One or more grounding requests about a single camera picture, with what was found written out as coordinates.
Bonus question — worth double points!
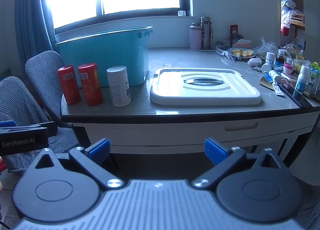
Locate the orange tissue box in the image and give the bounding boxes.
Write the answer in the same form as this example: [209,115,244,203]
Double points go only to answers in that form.
[231,39,252,48]

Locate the clear plastic bag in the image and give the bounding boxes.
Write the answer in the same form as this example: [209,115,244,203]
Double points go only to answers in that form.
[252,36,279,58]

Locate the grey fabric chair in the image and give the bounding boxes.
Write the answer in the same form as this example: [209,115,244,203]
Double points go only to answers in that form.
[0,76,83,173]
[25,50,75,130]

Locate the small pink bottle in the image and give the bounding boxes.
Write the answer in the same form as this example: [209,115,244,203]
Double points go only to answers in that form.
[283,58,294,75]

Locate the bag of yellow packets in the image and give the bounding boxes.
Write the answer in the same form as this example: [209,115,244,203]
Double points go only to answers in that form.
[285,37,305,71]

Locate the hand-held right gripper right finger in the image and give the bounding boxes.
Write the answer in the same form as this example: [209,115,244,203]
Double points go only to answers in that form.
[192,138,288,191]

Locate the cut yellow fruit pieces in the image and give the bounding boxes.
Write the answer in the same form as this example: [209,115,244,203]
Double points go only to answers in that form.
[231,49,254,57]

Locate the green cartoon figure card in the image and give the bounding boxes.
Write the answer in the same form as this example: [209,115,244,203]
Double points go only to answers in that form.
[306,61,320,94]

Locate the pink box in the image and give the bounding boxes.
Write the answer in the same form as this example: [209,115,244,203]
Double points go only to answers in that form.
[281,72,298,86]

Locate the white blue tube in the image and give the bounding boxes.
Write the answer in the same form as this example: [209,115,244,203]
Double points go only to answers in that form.
[268,69,282,82]

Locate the white desk drawer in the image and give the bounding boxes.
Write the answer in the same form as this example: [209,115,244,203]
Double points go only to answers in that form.
[74,119,316,148]

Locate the wooden wall shelf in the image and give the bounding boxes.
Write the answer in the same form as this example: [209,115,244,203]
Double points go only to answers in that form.
[285,0,306,30]

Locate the blue white sachet strip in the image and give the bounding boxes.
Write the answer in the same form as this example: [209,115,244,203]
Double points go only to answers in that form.
[271,81,286,97]

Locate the white blue spray bottle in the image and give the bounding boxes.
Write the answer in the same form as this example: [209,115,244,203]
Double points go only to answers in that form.
[295,64,310,96]

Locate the red box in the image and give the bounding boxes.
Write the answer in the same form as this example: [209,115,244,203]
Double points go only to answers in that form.
[230,24,239,41]

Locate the blue curtain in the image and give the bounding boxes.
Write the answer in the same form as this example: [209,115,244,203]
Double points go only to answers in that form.
[14,0,57,53]

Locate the hanging plastic bags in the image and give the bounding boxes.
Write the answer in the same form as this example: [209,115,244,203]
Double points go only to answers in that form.
[280,0,297,36]

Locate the gold sachet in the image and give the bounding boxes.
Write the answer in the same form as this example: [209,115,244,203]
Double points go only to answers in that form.
[259,75,276,91]

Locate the red cylindrical canister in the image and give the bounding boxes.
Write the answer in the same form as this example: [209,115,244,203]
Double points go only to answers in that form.
[57,65,82,106]
[78,63,104,107]

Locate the white pill bottle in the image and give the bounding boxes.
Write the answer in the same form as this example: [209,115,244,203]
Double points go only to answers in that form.
[107,66,131,107]

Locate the white plastic bin lid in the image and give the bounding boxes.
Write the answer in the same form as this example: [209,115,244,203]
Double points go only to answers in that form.
[150,68,262,106]

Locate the pink water bottle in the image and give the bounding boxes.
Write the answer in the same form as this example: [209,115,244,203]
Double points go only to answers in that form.
[189,22,202,50]

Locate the steel thermos flask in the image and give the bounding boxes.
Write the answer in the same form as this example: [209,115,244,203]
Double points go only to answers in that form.
[200,16,213,50]

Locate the blue plastic storage bin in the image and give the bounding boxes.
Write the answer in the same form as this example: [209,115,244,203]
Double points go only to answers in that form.
[55,26,153,88]

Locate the plate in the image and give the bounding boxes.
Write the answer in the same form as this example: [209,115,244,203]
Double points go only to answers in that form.
[226,47,258,58]

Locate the grey desktop desk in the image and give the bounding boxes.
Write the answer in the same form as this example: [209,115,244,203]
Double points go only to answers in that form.
[61,47,320,168]

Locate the clear wrapped dark packet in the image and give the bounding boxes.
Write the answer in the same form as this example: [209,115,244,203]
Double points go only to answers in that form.
[215,48,241,62]

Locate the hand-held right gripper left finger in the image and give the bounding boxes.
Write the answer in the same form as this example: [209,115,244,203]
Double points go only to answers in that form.
[35,138,125,191]

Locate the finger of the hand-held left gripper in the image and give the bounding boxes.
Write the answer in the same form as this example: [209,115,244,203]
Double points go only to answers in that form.
[32,121,57,137]

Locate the brown syrup bottle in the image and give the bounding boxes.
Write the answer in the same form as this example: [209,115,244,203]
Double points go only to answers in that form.
[274,49,286,68]

